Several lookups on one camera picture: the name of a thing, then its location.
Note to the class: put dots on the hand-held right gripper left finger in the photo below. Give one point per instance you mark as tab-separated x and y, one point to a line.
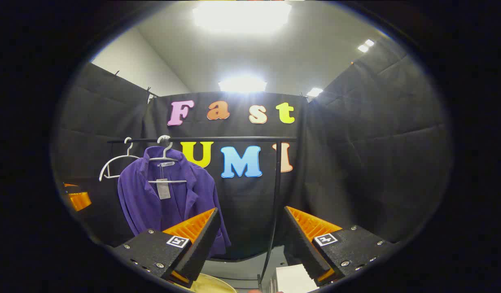
201	244

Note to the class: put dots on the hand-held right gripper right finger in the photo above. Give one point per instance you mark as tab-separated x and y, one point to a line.
303	248

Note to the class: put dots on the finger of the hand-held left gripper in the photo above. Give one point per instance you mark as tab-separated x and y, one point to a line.
79	200

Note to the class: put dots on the beige laundry hamper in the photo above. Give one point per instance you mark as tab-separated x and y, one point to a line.
213	285

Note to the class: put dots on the purple knit jacket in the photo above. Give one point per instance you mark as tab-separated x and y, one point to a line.
140	199

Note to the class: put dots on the white plastic clothes hanger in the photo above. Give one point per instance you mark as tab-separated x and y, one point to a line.
129	150
169	181

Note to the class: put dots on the black metal clothes rack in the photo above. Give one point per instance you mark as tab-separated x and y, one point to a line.
234	139

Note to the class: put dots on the white box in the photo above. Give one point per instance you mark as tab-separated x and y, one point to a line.
293	280

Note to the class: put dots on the white garment hang tag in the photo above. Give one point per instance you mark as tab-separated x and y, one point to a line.
163	189

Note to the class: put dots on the large ceiling light panel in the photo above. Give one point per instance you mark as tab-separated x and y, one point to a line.
242	16

